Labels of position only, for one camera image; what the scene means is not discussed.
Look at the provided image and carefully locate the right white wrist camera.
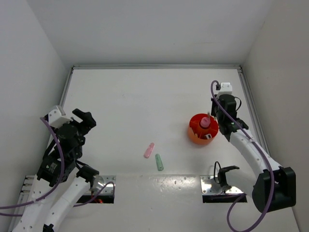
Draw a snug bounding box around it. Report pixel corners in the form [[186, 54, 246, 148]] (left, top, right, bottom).
[[216, 82, 233, 96]]

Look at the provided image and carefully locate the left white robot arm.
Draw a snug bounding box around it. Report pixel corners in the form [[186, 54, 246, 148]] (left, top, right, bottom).
[[13, 106, 99, 232]]

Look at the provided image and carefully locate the metal base plate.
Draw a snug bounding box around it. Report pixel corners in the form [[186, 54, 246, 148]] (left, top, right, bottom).
[[200, 175, 243, 196], [84, 175, 116, 196]]

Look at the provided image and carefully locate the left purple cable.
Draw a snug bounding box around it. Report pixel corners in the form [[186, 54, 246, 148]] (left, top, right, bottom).
[[0, 116, 115, 217]]

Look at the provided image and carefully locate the aluminium table frame rail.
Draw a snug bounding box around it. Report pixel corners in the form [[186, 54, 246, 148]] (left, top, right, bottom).
[[7, 64, 273, 232]]

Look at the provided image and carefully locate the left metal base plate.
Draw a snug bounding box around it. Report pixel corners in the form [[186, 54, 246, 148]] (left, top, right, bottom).
[[84, 175, 116, 196]]

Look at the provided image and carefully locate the pink correction tape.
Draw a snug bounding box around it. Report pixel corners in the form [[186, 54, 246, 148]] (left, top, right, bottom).
[[143, 143, 155, 159]]

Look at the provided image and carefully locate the pink capped clear tube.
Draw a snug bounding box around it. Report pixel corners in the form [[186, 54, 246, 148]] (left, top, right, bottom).
[[199, 117, 211, 129]]

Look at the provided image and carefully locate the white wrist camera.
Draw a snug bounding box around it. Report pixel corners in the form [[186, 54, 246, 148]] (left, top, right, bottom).
[[216, 82, 233, 96], [48, 105, 73, 129]]

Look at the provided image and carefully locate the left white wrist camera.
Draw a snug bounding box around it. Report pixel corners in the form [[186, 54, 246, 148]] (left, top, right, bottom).
[[48, 105, 73, 129]]

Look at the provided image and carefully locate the orange round desk organizer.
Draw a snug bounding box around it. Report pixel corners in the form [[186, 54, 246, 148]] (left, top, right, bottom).
[[187, 114, 219, 146]]

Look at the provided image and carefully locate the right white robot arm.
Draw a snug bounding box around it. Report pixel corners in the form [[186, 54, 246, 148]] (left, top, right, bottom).
[[211, 94, 296, 212]]

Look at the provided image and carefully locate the green correction tape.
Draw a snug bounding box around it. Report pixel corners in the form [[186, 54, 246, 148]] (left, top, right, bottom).
[[155, 154, 164, 171]]

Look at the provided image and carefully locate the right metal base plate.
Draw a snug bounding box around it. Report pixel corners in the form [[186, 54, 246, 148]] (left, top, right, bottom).
[[200, 175, 243, 196]]

